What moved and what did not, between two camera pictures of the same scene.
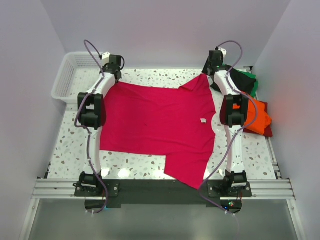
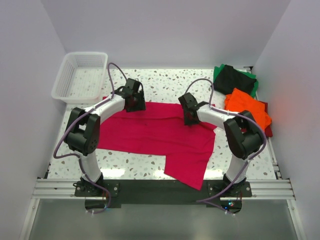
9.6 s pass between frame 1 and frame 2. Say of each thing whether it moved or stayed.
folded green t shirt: stayed
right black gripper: moved
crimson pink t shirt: moved
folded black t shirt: stayed
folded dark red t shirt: stayed
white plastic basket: stayed
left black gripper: moved
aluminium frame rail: stayed
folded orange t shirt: stayed
